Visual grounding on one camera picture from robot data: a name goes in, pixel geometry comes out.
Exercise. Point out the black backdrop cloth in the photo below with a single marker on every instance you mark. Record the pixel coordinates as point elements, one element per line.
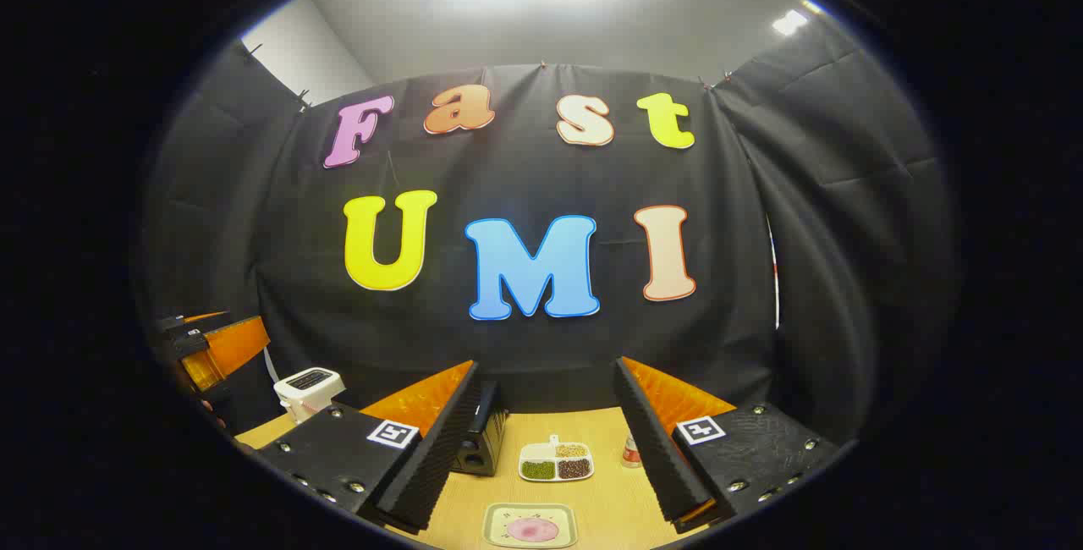
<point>525,169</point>

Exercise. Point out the square green-rimmed plate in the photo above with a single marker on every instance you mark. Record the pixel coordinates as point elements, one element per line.
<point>499,525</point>

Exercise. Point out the small ceiling light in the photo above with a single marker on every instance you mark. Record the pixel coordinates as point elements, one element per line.
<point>789,22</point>

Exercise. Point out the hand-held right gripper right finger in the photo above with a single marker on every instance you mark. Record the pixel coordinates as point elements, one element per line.
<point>656,448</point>

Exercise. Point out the clear plastic water bottle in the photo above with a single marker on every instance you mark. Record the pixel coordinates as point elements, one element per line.
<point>631,451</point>

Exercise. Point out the pink meat slice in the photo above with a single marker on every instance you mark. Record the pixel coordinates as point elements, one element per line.
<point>532,530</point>

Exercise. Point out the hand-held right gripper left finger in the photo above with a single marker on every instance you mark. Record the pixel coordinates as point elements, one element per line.
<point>440,448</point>

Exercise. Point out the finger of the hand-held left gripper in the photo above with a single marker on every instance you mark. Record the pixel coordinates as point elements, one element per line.
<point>182,323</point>
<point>228,347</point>

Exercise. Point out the white divided dish of beans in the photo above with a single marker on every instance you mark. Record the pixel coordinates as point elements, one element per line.
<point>556,461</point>

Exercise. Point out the white toaster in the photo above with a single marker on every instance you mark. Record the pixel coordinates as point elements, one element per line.
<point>306,389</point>

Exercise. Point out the black electric oven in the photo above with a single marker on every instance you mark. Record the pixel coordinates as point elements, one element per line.
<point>482,440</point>

